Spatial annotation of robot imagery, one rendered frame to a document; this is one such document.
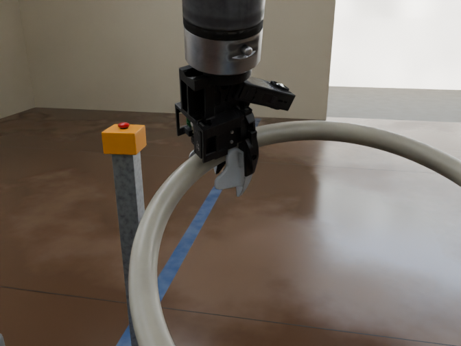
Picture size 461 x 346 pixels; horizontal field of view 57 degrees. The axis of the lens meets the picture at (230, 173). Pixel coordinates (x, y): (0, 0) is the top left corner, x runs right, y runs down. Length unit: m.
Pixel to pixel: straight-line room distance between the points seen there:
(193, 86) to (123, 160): 1.06
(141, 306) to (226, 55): 0.27
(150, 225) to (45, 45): 7.15
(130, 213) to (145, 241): 1.14
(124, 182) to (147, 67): 5.33
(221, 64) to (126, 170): 1.11
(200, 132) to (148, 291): 0.20
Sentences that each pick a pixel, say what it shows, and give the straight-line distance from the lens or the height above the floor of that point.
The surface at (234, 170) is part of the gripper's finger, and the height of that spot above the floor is 1.25.
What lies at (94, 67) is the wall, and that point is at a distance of 7.21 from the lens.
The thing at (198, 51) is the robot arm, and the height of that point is 1.42.
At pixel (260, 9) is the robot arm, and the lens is 0.47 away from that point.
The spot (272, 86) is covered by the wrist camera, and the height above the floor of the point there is 1.36.
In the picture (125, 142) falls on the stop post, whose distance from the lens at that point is 1.49.
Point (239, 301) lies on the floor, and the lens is 2.39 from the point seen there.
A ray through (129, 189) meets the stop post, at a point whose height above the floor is 0.86.
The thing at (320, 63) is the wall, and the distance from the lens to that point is 6.33.
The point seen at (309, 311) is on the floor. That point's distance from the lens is 2.36.
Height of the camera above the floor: 1.45
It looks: 20 degrees down
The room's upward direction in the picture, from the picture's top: straight up
